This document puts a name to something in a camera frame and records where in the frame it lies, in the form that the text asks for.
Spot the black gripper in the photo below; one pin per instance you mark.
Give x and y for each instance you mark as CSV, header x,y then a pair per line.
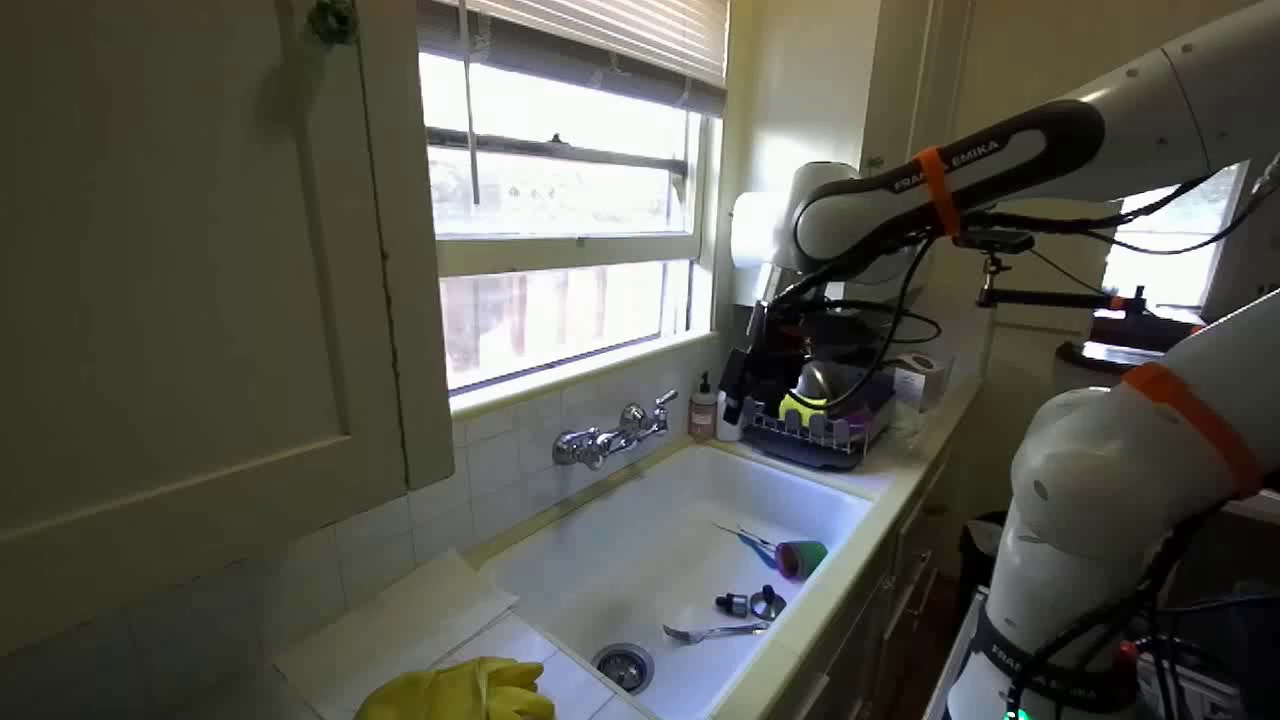
x,y
771,351

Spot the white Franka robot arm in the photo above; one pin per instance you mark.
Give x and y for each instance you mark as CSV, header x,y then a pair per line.
x,y
1120,493

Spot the white kitchen sink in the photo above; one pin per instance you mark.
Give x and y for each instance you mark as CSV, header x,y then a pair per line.
x,y
643,561

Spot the metal sink drain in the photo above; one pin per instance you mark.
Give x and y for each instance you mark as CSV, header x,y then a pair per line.
x,y
625,666

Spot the white soap bottle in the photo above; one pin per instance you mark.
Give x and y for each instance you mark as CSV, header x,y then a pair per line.
x,y
730,424

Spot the dark soap bottle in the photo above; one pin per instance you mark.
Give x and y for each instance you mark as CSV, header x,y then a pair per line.
x,y
701,413

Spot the dark dish rack with tray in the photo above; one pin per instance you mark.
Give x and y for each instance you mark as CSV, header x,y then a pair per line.
x,y
813,451

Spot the small white box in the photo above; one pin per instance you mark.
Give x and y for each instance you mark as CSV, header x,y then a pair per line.
x,y
921,383

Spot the green cup with purple rim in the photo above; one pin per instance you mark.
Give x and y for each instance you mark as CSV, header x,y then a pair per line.
x,y
803,557

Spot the large kitchen window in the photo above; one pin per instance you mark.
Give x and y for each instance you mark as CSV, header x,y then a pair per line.
x,y
563,266

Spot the white lower cabinet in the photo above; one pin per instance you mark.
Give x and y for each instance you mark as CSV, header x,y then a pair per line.
x,y
905,587

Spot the silver spoon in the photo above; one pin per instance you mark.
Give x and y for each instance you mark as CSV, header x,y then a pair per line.
x,y
701,635

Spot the cream window blind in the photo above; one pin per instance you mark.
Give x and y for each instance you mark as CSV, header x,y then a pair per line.
x,y
600,34

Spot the dark device with orange tip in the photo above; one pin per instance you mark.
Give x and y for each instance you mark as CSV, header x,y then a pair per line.
x,y
1144,327

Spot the small bright window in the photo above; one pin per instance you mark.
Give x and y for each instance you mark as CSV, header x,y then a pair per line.
x,y
1174,255

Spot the yellow rubber glove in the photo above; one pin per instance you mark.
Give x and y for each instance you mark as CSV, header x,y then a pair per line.
x,y
460,694

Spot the dark cabinet knob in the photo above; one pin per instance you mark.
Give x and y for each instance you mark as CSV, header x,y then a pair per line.
x,y
328,19

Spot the cream cabinet door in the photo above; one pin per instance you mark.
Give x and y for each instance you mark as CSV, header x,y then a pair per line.
x,y
186,292

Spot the chrome wall faucet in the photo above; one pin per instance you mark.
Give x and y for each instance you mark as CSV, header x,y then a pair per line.
x,y
587,445

